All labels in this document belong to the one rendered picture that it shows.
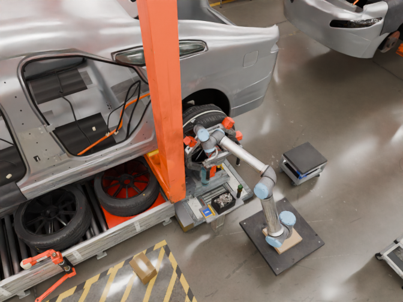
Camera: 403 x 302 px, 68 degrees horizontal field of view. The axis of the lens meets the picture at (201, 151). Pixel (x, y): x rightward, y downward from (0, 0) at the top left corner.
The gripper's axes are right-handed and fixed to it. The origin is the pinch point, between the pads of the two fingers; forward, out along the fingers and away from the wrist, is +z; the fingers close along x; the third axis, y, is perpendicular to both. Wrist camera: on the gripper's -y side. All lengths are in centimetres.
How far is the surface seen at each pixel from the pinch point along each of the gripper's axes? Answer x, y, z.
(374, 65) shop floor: -211, 321, 191
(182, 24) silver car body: 70, 44, 7
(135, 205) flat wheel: -35, -92, 4
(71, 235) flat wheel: -14, -151, -6
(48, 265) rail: -18, -180, -17
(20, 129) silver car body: 85, -100, -19
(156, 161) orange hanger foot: -21, -51, 23
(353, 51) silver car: -107, 235, 103
